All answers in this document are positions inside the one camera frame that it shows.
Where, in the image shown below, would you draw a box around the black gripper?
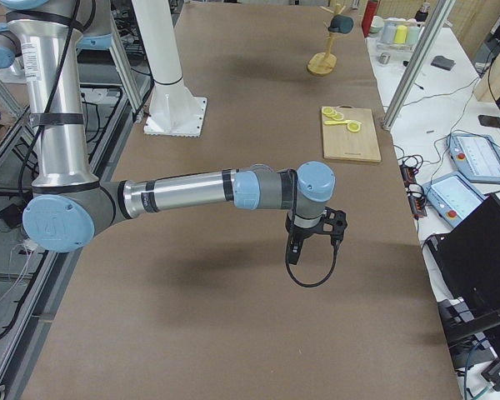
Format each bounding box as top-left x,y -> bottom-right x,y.
285,214 -> 328,265

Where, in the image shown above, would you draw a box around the blue cup yellow inside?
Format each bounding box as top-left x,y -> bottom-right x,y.
327,14 -> 354,34

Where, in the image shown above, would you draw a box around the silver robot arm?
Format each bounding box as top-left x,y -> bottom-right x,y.
4,1 -> 347,265

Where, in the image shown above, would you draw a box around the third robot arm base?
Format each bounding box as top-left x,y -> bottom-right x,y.
0,22 -> 26,83

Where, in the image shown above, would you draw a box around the wooden cup rack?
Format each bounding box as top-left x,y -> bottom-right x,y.
307,1 -> 346,77

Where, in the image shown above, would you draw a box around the small metal cup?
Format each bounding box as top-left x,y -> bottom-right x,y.
377,52 -> 391,65

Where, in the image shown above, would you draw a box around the grey cup on tray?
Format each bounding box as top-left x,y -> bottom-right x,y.
381,22 -> 397,44

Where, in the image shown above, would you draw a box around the yellow cup on tray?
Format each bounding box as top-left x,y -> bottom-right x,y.
393,25 -> 408,44

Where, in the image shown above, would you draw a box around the light blue cup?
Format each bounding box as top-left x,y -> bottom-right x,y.
405,25 -> 420,46

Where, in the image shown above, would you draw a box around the wooden cutting board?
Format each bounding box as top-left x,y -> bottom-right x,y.
321,106 -> 382,163

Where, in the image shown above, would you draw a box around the yellow plastic knife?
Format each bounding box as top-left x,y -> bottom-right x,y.
323,120 -> 353,126

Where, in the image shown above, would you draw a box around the lemon slice four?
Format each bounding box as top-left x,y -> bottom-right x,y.
347,120 -> 362,133

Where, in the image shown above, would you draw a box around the lemon slice one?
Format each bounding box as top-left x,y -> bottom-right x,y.
322,107 -> 337,117

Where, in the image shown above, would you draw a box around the blue teach pendant near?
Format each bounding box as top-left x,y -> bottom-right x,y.
422,172 -> 486,228

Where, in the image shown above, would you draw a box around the blue teach pendant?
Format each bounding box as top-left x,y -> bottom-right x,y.
422,172 -> 486,228
448,133 -> 500,184

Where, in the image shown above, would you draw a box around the black monitor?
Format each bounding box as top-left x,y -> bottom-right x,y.
427,195 -> 500,315

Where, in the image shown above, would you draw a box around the blue teach pendant far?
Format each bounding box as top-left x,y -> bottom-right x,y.
448,133 -> 500,184

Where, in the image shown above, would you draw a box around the black smartphone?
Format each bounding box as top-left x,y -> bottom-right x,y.
478,114 -> 500,128

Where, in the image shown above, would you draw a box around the red bottle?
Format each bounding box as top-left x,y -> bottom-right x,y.
361,0 -> 379,38

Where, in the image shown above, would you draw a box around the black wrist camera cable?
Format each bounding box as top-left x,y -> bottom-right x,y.
283,170 -> 342,288

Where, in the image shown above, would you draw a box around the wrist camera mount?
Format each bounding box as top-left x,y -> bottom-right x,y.
322,207 -> 348,246

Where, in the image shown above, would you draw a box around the white camera pillar base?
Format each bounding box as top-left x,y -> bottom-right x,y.
132,0 -> 208,138

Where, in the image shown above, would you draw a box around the aluminium frame post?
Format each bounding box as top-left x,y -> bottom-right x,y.
382,0 -> 456,131

